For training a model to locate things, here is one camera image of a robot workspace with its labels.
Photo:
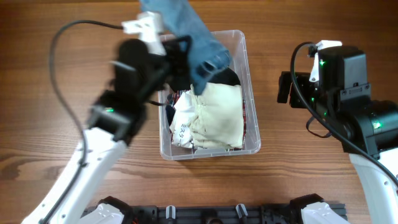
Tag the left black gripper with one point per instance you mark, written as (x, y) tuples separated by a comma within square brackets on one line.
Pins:
[(176, 61)]

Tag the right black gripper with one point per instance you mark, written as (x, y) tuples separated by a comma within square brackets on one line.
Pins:
[(284, 86)]

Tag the blue denim jeans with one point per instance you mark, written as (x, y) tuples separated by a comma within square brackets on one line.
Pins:
[(207, 55)]

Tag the black garment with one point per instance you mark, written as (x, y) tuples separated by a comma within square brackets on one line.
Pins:
[(226, 77)]

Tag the plaid flannel shirt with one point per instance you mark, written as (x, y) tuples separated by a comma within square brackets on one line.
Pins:
[(170, 112)]

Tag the white printed t-shirt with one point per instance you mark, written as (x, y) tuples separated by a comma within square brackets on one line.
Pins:
[(184, 112)]

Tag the cream yellow shirt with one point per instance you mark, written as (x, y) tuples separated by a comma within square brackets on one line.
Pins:
[(218, 120)]

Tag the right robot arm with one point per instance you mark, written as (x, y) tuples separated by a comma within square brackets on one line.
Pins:
[(332, 84)]

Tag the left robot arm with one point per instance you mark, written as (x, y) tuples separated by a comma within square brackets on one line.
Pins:
[(115, 118)]

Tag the clear plastic storage bin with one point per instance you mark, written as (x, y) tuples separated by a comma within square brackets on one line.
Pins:
[(235, 42)]

